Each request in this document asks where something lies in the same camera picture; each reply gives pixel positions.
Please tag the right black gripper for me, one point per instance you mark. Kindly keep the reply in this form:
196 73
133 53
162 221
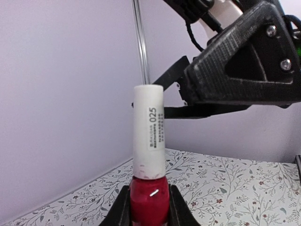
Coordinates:
254 61

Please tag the left aluminium frame post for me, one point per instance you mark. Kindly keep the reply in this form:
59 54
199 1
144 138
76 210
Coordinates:
141 42

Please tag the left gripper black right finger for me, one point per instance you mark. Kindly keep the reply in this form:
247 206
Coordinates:
179 212

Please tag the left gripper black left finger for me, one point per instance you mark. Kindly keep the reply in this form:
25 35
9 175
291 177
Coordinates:
119 213

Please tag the white nail polish cap brush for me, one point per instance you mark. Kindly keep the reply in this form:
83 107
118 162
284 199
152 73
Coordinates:
149 142

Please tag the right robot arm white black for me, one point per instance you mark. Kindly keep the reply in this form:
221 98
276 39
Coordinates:
204 19

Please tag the red nail polish bottle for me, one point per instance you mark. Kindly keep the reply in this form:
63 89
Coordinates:
149 202

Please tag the floral patterned table cloth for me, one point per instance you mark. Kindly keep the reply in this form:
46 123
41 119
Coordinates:
219 191

